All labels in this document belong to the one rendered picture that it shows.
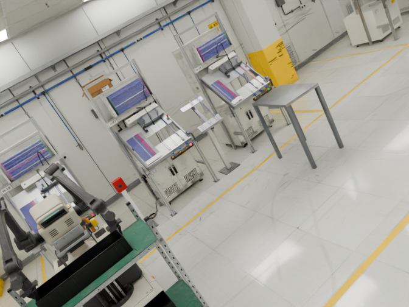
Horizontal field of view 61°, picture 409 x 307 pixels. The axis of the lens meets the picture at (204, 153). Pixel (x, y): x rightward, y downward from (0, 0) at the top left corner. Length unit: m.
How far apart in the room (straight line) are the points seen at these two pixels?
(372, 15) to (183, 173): 4.56
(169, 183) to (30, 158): 1.73
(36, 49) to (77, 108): 1.04
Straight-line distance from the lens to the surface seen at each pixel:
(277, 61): 7.14
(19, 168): 4.59
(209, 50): 5.23
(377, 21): 7.47
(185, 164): 4.87
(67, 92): 6.11
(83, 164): 6.16
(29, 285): 2.29
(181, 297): 2.69
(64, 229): 2.75
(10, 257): 2.25
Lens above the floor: 1.91
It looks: 19 degrees down
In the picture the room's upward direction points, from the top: 30 degrees counter-clockwise
